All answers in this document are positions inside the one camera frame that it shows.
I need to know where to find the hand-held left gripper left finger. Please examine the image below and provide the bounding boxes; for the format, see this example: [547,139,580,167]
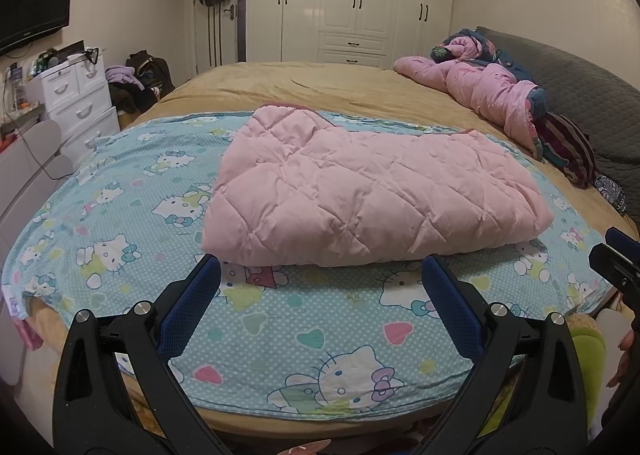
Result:
[52,253,236,455]

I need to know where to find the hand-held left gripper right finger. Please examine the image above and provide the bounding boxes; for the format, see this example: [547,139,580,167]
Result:
[421,254,587,455]

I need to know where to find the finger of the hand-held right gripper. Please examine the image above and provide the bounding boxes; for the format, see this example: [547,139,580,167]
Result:
[604,227,640,263]
[588,244,640,292]

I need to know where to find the pink quilted jacket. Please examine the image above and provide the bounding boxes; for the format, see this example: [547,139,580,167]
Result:
[201,102,553,268]

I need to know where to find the person's right hand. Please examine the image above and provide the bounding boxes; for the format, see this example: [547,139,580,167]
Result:
[607,330,635,388]

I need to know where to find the dark patterned pillow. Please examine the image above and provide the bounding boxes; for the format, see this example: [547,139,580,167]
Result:
[592,175,628,213]

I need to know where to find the blue cartoon printed blanket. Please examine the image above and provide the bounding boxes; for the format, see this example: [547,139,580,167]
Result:
[0,108,616,423]

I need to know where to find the dark striped cloth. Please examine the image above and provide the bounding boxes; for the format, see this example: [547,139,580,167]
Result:
[537,112,596,188]

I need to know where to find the grey quilted headboard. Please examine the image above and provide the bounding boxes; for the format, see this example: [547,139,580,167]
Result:
[475,26,640,241]

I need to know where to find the pink padded coat pile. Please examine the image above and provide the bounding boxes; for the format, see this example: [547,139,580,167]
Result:
[392,35,548,158]

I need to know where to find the white drawer cabinet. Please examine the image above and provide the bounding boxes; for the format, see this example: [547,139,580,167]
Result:
[40,40,121,161]

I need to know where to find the purple cloth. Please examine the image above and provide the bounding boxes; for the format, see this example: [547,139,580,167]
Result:
[105,65,143,86]

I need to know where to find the tan bed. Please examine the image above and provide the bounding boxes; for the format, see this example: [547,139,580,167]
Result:
[15,60,640,436]

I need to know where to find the white door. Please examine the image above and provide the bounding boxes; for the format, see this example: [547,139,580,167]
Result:
[190,0,246,76]

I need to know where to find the black television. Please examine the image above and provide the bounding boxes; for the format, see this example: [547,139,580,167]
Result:
[0,0,76,56]

